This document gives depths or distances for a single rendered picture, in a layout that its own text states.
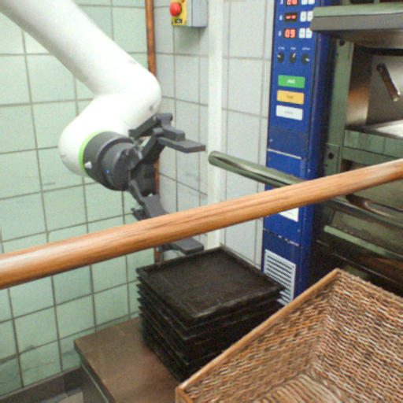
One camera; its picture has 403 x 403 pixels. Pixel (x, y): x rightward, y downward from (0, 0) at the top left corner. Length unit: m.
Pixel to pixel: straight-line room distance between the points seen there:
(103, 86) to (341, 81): 0.55
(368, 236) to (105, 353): 0.74
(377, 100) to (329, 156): 0.17
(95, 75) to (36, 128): 0.84
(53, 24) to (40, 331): 1.34
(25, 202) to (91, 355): 0.63
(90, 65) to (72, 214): 1.01
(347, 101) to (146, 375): 0.82
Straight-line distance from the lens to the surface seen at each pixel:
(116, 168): 0.73
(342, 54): 1.15
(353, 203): 0.68
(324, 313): 1.22
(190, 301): 1.16
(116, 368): 1.29
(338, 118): 1.16
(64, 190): 1.76
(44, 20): 0.85
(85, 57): 0.86
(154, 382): 1.24
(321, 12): 1.00
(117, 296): 2.02
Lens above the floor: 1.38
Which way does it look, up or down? 19 degrees down
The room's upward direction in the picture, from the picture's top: straight up
